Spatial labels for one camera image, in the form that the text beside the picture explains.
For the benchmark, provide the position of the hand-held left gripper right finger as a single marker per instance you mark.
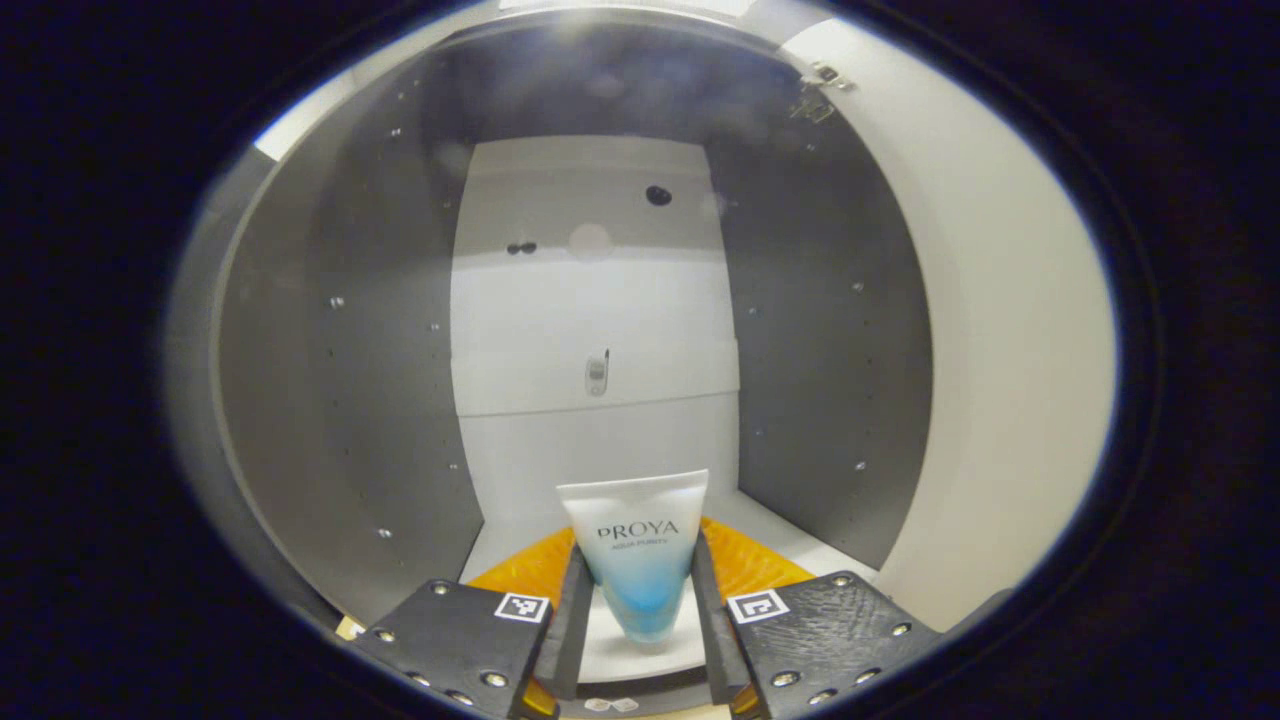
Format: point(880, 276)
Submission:
point(712, 640)

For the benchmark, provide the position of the metal door hinge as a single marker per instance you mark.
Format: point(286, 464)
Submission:
point(820, 100)

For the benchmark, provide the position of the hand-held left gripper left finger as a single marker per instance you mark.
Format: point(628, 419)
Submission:
point(570, 640)

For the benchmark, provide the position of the blue white tube bottle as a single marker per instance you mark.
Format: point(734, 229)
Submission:
point(640, 560)

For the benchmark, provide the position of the dark grey cabinet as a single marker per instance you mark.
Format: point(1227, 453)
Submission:
point(380, 350)

